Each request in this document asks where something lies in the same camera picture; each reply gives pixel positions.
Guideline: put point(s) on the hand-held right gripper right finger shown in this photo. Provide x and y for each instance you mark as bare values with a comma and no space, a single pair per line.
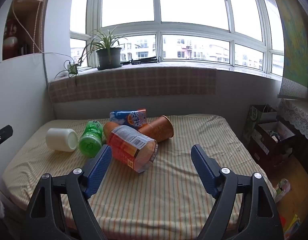
202,166

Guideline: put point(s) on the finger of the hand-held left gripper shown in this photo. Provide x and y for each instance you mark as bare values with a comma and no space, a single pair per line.
2,135

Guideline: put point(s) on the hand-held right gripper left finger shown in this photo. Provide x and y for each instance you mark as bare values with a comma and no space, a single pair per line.
100,166

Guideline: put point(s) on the white cup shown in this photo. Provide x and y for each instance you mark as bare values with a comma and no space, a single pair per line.
61,139

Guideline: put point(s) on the orange paper cup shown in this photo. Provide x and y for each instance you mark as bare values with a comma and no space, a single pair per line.
157,129

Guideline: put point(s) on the green plastic bottle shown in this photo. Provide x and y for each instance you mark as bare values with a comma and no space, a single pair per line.
91,140

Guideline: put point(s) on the orange label plastic bottle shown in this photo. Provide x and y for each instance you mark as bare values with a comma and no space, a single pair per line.
130,146

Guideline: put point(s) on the striped bed sheet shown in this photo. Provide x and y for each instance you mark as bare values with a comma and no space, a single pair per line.
154,180

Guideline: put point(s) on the blue and orange can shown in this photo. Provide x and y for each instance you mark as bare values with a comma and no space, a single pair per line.
130,118

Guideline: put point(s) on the green paper bag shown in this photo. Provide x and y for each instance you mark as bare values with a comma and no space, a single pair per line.
256,120

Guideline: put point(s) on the open cardboard box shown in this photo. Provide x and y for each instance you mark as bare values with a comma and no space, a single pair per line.
271,136

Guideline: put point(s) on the checkered windowsill cloth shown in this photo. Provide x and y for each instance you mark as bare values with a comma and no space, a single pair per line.
134,83

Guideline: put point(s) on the small green plant cutting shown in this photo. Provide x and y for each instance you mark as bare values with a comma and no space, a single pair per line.
70,68

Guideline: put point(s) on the white lace cloth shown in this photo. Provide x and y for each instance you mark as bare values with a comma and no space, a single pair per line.
297,116

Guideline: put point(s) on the colourful packet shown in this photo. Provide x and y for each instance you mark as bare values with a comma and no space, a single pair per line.
292,226

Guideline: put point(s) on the potted spider plant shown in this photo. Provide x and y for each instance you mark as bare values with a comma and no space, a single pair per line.
107,52

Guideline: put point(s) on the black device on windowsill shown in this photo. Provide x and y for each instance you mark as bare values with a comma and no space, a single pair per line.
144,60

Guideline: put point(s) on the wooden shelf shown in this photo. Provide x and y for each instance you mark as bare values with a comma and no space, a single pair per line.
23,17

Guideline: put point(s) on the wall map poster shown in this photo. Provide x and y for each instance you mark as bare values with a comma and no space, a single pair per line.
295,47

